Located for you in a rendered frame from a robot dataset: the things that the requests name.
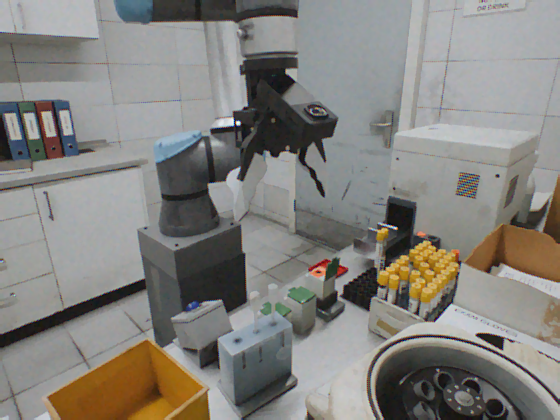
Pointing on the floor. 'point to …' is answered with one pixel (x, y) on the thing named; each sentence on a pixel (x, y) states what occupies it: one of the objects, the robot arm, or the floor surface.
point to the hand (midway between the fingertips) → (287, 211)
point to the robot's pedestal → (191, 292)
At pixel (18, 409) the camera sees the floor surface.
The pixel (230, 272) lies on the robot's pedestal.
